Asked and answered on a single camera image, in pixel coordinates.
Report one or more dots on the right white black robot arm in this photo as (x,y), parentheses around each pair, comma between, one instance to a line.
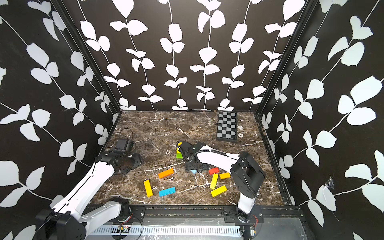
(246,172)

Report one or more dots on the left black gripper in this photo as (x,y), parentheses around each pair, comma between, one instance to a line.
(139,160)

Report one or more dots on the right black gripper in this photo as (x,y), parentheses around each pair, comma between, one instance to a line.
(188,164)

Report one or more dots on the cyan block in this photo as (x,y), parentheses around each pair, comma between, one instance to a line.
(167,192)

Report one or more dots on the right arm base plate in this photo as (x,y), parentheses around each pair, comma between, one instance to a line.
(232,214)

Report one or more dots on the black white checkerboard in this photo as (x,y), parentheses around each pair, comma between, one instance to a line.
(227,127)

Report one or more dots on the red block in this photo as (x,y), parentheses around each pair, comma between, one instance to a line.
(214,171)

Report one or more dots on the white slotted cable duct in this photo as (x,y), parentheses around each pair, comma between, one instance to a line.
(127,230)

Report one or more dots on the long yellow block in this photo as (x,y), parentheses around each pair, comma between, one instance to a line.
(148,188)

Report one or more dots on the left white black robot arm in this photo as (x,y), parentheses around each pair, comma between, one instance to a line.
(66,220)

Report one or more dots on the orange block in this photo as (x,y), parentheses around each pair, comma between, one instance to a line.
(166,173)

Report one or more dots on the green block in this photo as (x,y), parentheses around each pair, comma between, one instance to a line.
(178,155)

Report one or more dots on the small yellow block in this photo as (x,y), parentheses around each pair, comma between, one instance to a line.
(224,176)

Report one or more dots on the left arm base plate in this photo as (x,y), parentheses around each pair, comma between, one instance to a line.
(138,213)

